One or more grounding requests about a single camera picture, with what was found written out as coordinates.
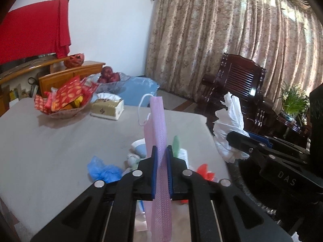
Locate crushed blue white paper cup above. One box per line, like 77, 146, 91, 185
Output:
126, 138, 147, 169

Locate pink mesh bag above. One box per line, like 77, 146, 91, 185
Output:
138, 94, 172, 242

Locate pile of snack packets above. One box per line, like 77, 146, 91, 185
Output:
34, 76, 100, 114

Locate wooden cabinet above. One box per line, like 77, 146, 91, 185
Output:
0, 54, 106, 116

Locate glass fruit bowl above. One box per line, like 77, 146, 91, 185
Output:
87, 72, 132, 95

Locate dark wooden side table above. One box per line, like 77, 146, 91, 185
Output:
252, 98, 311, 147

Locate red cloth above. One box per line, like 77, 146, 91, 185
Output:
0, 0, 71, 66

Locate orange pumpkin ornament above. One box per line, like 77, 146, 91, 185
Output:
64, 53, 85, 68

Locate green potted plant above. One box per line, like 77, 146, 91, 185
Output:
279, 82, 311, 125

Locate beige tissue box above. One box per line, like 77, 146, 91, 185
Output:
90, 98, 125, 120

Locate blue plastic bag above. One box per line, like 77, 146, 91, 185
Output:
117, 76, 160, 106

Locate white plastic bag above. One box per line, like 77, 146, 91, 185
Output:
213, 92, 250, 163

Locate floral beige curtain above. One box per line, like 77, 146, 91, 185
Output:
145, 0, 323, 131

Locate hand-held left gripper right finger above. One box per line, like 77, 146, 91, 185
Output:
165, 145, 294, 242

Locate white toothpaste tube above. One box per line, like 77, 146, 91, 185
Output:
177, 147, 190, 170

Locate dark wooden armchair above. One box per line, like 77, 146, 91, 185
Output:
199, 53, 267, 134

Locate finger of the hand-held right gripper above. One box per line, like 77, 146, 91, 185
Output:
226, 131, 323, 194
246, 131, 311, 157

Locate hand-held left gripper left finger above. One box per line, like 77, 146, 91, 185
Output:
30, 146, 158, 242

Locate red plastic wrapper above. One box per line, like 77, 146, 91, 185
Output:
182, 164, 217, 204

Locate crumpled blue plastic cover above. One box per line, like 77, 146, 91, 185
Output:
87, 155, 123, 184

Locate woven basket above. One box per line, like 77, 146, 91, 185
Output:
38, 101, 93, 120

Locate white paper plate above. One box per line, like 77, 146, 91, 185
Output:
97, 93, 122, 104

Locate row of books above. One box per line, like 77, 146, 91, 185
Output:
9, 84, 38, 102

